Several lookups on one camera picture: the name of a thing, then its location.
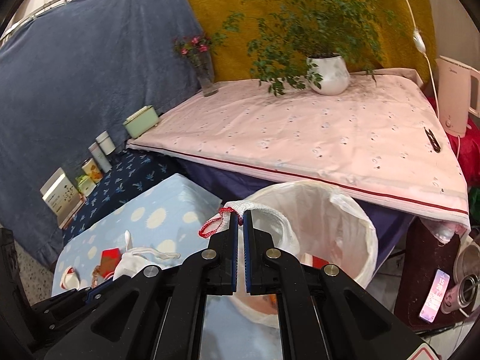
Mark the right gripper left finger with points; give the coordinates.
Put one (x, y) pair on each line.
(157, 314)

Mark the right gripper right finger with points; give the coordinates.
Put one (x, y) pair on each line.
(323, 313)

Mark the round red white paper cup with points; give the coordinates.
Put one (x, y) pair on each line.
(69, 279)

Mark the white lined trash bin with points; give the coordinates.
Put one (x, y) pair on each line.
(326, 224)

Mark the light blue dotted tablecloth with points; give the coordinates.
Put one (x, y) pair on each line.
(166, 217)

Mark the smartphone on dark stool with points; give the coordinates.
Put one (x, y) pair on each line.
(435, 296)

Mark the white open gift box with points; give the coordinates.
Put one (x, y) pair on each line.
(62, 197)

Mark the navy floral cloth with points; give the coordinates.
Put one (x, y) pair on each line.
(133, 174)

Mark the green white small packet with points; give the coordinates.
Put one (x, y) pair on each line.
(85, 185)

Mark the metal thermos cup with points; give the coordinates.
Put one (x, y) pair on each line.
(466, 276)

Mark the orange patterned small box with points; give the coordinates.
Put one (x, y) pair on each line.
(91, 169)

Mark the tall white tube bottle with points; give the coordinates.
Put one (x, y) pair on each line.
(100, 158)

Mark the pink bed sheet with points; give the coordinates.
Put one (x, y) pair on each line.
(369, 141)

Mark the white cylindrical jar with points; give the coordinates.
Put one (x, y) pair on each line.
(105, 143)

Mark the mint green tissue box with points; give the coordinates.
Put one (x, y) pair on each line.
(141, 121)

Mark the black hair clip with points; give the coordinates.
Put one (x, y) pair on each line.
(433, 140)

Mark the blue grey hanging blanket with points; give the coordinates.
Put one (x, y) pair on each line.
(75, 72)

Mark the pink electric kettle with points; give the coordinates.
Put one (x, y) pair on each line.
(458, 94)

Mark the glass vase pink flowers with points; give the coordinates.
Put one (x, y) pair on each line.
(196, 50)

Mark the potted green plant white pot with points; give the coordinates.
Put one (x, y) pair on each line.
(292, 35)

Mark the yellow hanging cloth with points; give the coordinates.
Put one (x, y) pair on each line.
(414, 46)

